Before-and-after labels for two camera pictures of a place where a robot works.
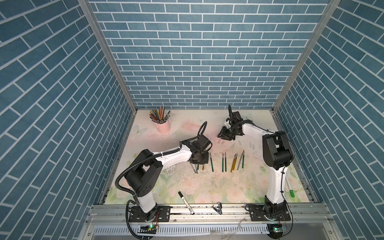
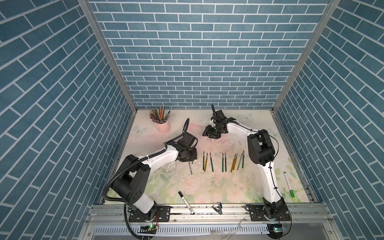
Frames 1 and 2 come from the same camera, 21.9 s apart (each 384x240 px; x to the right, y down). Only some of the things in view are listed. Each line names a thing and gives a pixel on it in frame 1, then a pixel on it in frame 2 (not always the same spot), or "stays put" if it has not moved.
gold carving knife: (234, 163) stays put
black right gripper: (223, 134) -> (208, 132)
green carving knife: (243, 159) stays put
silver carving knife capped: (240, 160) stays put
